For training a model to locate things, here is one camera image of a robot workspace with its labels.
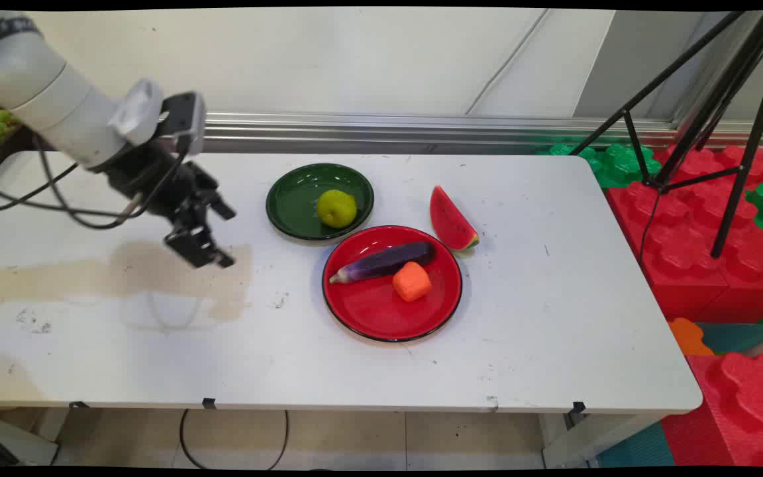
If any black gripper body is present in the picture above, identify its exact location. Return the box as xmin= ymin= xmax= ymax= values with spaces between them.
xmin=92 ymin=141 xmax=207 ymax=225

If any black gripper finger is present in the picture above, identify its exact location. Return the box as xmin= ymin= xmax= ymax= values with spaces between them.
xmin=186 ymin=162 xmax=237 ymax=221
xmin=164 ymin=221 xmax=236 ymax=270

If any purple toy eggplant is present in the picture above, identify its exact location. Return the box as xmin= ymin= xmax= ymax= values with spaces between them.
xmin=329 ymin=241 xmax=436 ymax=285

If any dark green plate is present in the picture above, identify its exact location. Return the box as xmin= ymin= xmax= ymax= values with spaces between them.
xmin=266 ymin=163 xmax=375 ymax=241

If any yellow-green toy apple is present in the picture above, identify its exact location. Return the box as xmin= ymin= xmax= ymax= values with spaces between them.
xmin=317 ymin=189 xmax=358 ymax=229

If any red plate black rim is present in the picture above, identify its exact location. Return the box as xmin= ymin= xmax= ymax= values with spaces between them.
xmin=321 ymin=225 xmax=464 ymax=343

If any orange toy carrot chunk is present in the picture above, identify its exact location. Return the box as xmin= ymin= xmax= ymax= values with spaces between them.
xmin=392 ymin=261 xmax=433 ymax=303

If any toy watermelon slice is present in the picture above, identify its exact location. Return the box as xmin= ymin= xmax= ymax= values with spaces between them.
xmin=429 ymin=185 xmax=480 ymax=252

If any white table leg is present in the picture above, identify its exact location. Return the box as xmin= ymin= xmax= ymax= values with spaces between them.
xmin=540 ymin=411 xmax=664 ymax=469
xmin=0 ymin=409 xmax=59 ymax=466

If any large red foam block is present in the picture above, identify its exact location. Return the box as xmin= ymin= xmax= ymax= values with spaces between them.
xmin=605 ymin=144 xmax=763 ymax=323

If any teal foam mat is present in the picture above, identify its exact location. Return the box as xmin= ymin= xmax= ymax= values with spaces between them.
xmin=695 ymin=322 xmax=763 ymax=356
xmin=595 ymin=423 xmax=678 ymax=468

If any orange foam piece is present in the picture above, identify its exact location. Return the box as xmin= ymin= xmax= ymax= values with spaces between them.
xmin=669 ymin=317 xmax=715 ymax=357

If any black tripod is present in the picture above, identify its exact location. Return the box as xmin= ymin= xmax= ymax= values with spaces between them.
xmin=570 ymin=10 xmax=763 ymax=259

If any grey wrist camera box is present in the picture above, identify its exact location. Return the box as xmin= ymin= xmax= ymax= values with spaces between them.
xmin=158 ymin=92 xmax=207 ymax=157

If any white ribbed camera mount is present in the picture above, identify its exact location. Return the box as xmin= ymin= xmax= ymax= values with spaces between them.
xmin=107 ymin=79 xmax=164 ymax=146

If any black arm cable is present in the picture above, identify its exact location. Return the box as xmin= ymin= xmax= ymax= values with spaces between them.
xmin=0 ymin=162 xmax=84 ymax=213
xmin=32 ymin=131 xmax=190 ymax=231

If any black cable under table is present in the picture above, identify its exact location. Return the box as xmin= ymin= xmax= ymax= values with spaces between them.
xmin=179 ymin=409 xmax=290 ymax=470

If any black strap on arm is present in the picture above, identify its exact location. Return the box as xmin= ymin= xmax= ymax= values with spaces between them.
xmin=0 ymin=17 xmax=42 ymax=55

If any aluminium rail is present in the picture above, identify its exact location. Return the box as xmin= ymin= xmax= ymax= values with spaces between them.
xmin=201 ymin=111 xmax=763 ymax=155

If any thin black tripod cable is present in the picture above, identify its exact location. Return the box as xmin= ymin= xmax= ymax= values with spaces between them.
xmin=638 ymin=189 xmax=662 ymax=262

